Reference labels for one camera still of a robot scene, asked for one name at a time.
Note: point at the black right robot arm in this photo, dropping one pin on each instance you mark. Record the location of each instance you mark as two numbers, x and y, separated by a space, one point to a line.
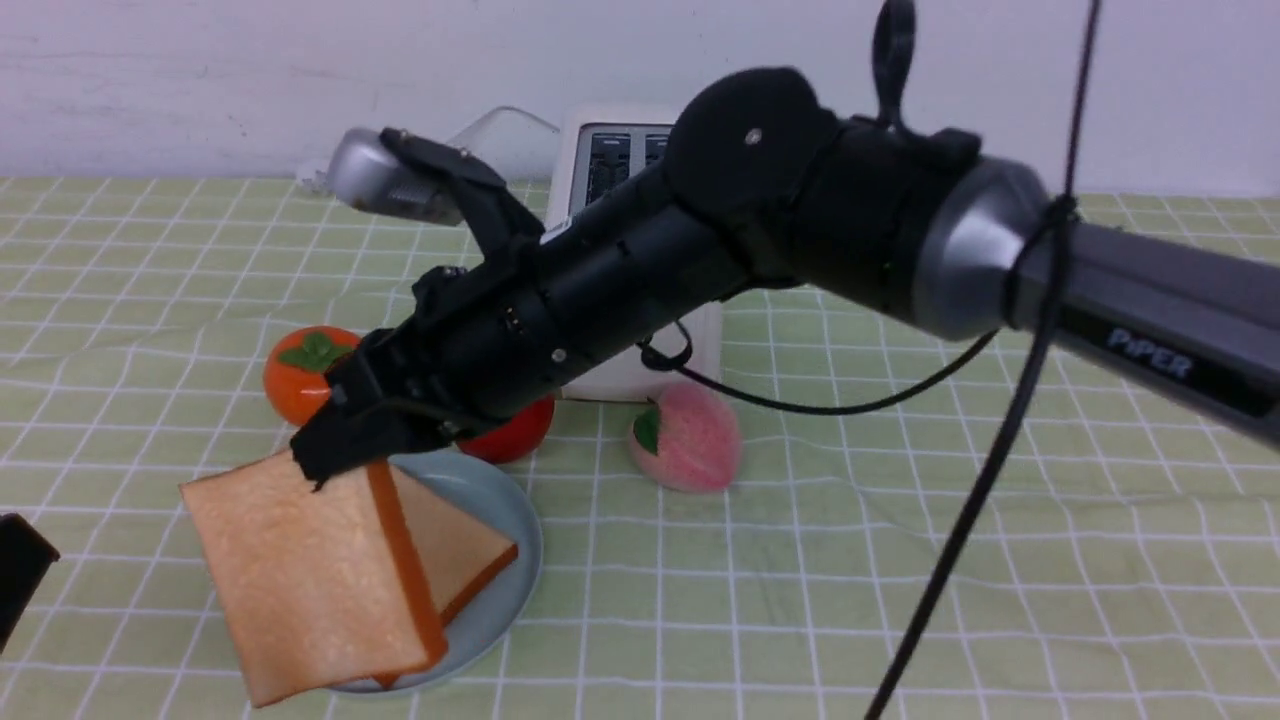
761 188

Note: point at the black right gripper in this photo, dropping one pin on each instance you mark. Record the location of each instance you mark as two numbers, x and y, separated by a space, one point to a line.
479 347

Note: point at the white two-slot toaster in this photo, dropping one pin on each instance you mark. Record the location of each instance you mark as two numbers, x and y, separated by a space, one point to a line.
610 160

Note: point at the light blue round plate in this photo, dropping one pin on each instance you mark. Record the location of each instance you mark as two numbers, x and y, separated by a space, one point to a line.
488 494

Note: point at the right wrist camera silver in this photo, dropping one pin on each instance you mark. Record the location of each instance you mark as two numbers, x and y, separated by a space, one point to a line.
400 175

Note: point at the red apple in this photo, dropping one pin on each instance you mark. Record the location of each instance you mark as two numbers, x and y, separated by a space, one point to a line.
516 439

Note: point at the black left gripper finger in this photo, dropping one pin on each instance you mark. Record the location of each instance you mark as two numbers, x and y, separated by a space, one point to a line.
26 556

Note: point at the toast slice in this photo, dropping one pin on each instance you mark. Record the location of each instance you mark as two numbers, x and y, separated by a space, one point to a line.
318 586
447 558

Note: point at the orange persimmon with green leaf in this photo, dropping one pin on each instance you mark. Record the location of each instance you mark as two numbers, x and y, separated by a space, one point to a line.
293 378

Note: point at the pink peach with leaf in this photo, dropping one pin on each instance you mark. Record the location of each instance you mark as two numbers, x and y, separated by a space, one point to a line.
688 439

